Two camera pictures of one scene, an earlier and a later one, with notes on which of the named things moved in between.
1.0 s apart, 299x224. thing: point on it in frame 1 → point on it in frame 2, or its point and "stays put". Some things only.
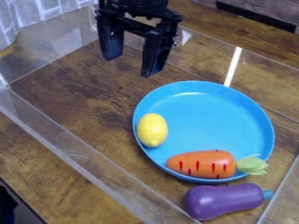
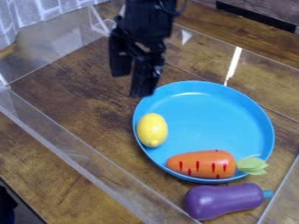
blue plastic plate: x=210 y=116 stays put
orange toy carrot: x=214 y=164 stays put
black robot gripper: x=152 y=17 → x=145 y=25
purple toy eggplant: x=210 y=199 stays put
